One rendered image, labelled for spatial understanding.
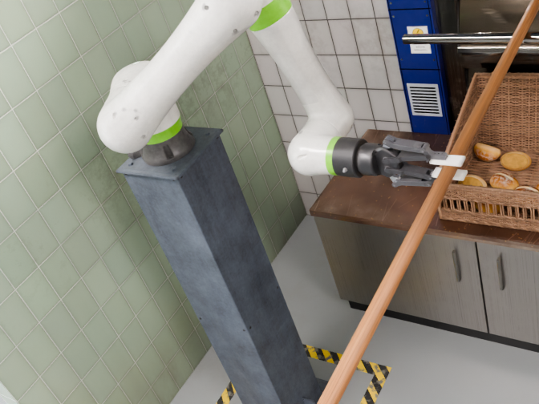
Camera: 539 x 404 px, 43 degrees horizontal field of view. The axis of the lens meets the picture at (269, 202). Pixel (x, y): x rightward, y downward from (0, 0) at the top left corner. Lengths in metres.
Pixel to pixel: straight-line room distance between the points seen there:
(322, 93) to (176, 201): 0.48
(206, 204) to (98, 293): 0.72
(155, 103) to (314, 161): 0.39
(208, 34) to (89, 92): 0.94
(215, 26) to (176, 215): 0.63
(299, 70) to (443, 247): 0.94
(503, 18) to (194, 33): 1.27
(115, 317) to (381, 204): 1.02
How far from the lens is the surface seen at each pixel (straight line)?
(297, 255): 3.19
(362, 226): 2.40
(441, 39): 2.05
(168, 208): 1.85
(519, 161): 2.41
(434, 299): 2.54
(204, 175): 1.81
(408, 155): 1.52
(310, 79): 1.64
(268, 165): 3.07
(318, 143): 1.60
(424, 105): 2.64
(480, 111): 1.64
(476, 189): 2.16
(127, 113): 1.55
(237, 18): 1.38
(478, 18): 2.44
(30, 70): 2.15
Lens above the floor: 2.08
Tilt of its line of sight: 36 degrees down
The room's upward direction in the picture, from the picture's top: 20 degrees counter-clockwise
